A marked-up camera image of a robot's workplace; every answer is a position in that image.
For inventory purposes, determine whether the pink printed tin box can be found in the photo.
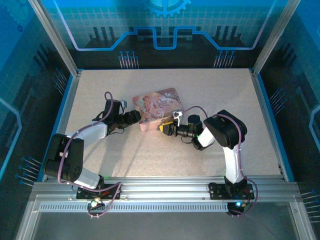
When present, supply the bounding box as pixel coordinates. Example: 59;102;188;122
131;86;186;132

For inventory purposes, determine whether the aluminium left side rail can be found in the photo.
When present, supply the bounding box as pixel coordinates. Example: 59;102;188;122
14;69;83;240

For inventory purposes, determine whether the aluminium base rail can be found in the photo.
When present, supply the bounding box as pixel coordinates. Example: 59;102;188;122
33;176;300;201

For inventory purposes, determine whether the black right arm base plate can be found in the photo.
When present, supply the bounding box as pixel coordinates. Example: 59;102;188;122
208;181;256;201

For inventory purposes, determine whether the aluminium right side rail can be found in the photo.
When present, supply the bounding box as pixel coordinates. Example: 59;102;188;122
249;67;317;240

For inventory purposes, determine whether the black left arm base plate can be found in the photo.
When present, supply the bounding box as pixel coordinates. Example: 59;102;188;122
76;183;122;201

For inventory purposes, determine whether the slotted grey cable duct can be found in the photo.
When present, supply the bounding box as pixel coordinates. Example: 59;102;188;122
39;203;231;214

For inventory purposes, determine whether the aluminium left frame post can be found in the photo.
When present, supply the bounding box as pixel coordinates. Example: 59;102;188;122
26;0;82;76

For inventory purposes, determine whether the aluminium frame post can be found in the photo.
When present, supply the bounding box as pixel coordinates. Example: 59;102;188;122
251;0;303;76
26;0;82;76

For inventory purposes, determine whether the aluminium right frame post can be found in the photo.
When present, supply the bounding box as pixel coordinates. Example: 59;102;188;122
251;0;303;76

